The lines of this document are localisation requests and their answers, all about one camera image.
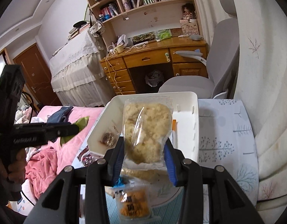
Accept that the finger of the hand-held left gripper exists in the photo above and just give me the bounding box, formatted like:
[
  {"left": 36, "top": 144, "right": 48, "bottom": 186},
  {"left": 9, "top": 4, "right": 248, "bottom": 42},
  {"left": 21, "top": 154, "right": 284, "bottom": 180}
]
[{"left": 44, "top": 124, "right": 80, "bottom": 143}]

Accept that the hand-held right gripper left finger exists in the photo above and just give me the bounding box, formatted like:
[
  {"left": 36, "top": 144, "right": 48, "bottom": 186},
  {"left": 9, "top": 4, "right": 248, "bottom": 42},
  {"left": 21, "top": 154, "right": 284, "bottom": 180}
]
[{"left": 24, "top": 136, "right": 125, "bottom": 224}]

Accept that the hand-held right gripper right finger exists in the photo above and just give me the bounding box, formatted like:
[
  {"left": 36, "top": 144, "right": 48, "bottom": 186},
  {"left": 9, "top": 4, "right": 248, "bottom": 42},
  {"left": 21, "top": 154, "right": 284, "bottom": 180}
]
[{"left": 163, "top": 142, "right": 265, "bottom": 224}]

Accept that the green snack packet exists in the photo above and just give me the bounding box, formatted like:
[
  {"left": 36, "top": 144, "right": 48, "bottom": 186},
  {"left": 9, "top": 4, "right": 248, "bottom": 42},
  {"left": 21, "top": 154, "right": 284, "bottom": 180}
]
[{"left": 60, "top": 116, "right": 90, "bottom": 147}]

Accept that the blue foil candy packet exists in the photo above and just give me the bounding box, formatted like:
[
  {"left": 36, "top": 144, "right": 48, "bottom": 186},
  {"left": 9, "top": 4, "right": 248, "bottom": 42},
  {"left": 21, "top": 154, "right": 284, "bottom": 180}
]
[{"left": 113, "top": 177, "right": 128, "bottom": 188}]

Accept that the white plastic bin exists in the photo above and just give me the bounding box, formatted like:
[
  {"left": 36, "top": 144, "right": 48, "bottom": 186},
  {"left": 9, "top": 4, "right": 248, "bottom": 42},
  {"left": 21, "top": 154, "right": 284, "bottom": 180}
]
[{"left": 87, "top": 91, "right": 200, "bottom": 164}]

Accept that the puffed rice cake packet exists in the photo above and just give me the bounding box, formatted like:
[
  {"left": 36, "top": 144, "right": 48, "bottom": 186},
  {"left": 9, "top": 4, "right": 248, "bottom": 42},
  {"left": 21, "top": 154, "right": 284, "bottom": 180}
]
[
  {"left": 120, "top": 96, "right": 175, "bottom": 169},
  {"left": 120, "top": 166, "right": 172, "bottom": 185}
]

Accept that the person's left hand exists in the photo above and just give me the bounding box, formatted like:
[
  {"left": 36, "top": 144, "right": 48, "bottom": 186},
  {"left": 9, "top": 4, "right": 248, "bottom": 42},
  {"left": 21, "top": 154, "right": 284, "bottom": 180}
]
[{"left": 0, "top": 147, "right": 27, "bottom": 192}]

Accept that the dark blue garment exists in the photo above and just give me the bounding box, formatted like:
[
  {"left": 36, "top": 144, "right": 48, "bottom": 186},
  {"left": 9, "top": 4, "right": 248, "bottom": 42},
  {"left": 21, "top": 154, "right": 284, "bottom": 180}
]
[{"left": 47, "top": 106, "right": 74, "bottom": 124}]

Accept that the small brown snack packet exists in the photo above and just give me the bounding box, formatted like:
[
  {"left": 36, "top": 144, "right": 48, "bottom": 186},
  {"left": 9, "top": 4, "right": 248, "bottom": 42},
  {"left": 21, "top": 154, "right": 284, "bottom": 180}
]
[{"left": 99, "top": 132, "right": 117, "bottom": 147}]

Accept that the red and white snack packet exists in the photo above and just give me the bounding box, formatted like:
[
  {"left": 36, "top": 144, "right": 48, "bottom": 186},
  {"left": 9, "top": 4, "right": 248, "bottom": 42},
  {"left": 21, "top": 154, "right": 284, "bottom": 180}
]
[{"left": 84, "top": 153, "right": 98, "bottom": 167}]

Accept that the dark red snack packet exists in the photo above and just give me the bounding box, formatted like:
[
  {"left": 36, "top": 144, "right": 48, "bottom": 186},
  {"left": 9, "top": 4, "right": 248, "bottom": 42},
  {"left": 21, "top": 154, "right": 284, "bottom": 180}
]
[{"left": 78, "top": 146, "right": 90, "bottom": 164}]

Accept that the pink blanket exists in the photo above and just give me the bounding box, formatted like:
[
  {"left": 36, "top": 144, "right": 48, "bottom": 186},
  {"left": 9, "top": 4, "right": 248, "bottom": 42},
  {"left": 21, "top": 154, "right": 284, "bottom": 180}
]
[{"left": 15, "top": 106, "right": 105, "bottom": 201}]

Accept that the clear packet with orange snack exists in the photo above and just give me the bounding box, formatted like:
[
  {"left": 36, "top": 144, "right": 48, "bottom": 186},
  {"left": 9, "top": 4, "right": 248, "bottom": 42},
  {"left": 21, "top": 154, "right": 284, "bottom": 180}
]
[{"left": 112, "top": 183, "right": 153, "bottom": 222}]

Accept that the brown wooden door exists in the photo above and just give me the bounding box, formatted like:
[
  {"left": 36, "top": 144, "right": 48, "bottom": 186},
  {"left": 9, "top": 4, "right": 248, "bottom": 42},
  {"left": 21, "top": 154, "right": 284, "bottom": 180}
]
[{"left": 13, "top": 43, "right": 63, "bottom": 106}]

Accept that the lace cloth covered piano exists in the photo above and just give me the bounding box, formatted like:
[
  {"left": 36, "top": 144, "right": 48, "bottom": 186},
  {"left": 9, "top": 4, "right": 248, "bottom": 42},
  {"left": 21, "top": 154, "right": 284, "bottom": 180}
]
[{"left": 49, "top": 28, "right": 110, "bottom": 107}]

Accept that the printed tablecloth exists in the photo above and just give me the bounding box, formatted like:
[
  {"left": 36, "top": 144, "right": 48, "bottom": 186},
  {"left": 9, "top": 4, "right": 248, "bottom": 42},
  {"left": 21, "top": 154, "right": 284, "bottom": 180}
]
[{"left": 77, "top": 98, "right": 260, "bottom": 224}]

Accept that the trash bin with dark bag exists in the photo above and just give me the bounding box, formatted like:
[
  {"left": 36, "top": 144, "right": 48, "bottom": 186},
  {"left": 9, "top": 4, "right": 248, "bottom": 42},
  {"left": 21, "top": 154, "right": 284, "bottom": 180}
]
[{"left": 145, "top": 69, "right": 166, "bottom": 88}]

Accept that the stack of books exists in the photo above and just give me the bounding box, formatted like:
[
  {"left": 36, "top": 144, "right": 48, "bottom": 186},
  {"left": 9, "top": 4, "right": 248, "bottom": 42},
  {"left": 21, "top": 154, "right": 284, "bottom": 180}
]
[{"left": 68, "top": 26, "right": 91, "bottom": 41}]

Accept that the wooden desk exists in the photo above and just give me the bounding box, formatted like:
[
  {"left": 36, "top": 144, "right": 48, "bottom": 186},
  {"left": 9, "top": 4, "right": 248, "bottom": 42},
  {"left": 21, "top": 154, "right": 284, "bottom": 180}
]
[{"left": 100, "top": 37, "right": 208, "bottom": 95}]

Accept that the floral fabric bag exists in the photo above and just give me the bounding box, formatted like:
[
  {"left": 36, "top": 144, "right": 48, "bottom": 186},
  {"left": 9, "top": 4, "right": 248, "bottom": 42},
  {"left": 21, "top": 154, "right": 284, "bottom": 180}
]
[{"left": 89, "top": 21, "right": 106, "bottom": 38}]

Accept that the white plastic bag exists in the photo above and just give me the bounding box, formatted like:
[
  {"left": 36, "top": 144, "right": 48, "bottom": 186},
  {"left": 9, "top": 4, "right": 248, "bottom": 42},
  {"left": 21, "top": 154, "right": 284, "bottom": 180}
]
[{"left": 116, "top": 35, "right": 130, "bottom": 47}]

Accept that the grey office chair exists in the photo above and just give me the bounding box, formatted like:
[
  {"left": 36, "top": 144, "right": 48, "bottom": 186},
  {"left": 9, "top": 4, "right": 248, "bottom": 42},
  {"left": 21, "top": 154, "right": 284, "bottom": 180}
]
[{"left": 157, "top": 0, "right": 240, "bottom": 99}]

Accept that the dark patterned tin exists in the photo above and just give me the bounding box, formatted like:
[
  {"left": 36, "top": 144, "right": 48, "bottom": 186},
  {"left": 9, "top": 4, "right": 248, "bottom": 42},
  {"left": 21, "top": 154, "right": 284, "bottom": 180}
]
[{"left": 132, "top": 33, "right": 156, "bottom": 45}]

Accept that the white leaf print curtain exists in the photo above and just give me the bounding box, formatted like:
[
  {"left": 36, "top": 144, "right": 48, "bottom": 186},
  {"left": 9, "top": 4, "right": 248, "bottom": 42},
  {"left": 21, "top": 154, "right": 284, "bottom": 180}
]
[{"left": 233, "top": 0, "right": 287, "bottom": 215}]

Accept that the green box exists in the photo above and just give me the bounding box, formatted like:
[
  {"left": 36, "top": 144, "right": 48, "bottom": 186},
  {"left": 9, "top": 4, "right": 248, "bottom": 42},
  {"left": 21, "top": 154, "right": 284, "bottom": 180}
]
[{"left": 157, "top": 29, "right": 172, "bottom": 40}]

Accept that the wooden bookshelf hutch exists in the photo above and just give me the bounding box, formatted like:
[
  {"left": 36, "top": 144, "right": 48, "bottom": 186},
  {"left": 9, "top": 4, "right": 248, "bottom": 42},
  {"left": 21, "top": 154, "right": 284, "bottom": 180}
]
[{"left": 79, "top": 0, "right": 203, "bottom": 48}]

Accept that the printed wooden box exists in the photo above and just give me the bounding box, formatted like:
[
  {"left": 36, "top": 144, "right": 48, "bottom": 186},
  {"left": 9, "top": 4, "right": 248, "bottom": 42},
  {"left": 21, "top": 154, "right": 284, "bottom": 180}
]
[{"left": 179, "top": 20, "right": 200, "bottom": 37}]

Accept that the doll with brown hair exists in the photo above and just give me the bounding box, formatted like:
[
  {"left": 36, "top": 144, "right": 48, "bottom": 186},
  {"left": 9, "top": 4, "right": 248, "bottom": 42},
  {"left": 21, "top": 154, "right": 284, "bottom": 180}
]
[{"left": 181, "top": 3, "right": 197, "bottom": 20}]

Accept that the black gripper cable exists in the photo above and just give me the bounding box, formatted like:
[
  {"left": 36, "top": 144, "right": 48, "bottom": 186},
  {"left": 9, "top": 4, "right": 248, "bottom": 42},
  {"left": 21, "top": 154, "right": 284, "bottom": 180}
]
[{"left": 19, "top": 188, "right": 39, "bottom": 207}]

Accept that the white charging cable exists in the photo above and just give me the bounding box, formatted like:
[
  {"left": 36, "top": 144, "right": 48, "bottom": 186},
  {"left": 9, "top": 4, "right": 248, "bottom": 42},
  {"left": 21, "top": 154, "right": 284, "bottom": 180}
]
[{"left": 104, "top": 44, "right": 139, "bottom": 91}]

